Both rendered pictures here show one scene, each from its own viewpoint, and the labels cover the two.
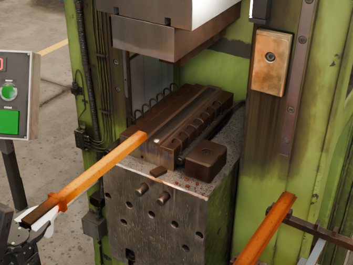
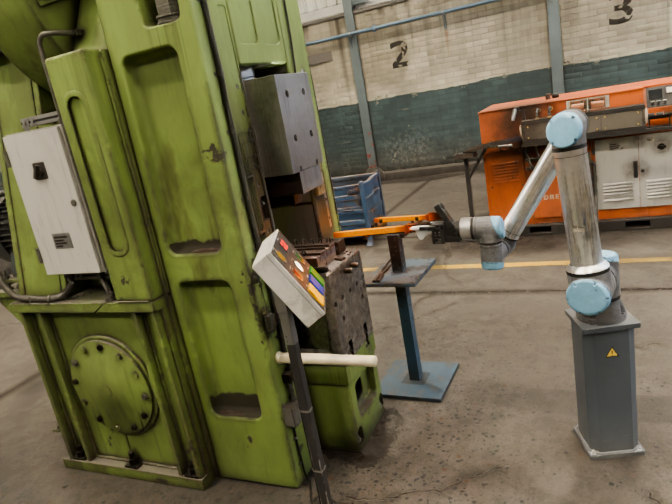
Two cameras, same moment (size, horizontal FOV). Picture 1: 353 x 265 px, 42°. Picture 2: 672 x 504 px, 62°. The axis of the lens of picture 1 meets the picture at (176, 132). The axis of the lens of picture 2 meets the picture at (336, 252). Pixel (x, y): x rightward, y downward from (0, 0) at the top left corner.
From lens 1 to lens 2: 2.85 m
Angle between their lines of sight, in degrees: 85
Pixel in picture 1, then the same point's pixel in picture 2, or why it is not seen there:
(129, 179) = (339, 274)
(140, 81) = not seen: hidden behind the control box
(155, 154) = (330, 254)
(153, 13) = (312, 160)
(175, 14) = (318, 156)
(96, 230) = not seen: hidden behind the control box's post
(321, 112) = (330, 193)
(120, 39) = (305, 186)
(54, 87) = not seen: outside the picture
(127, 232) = (346, 325)
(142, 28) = (310, 171)
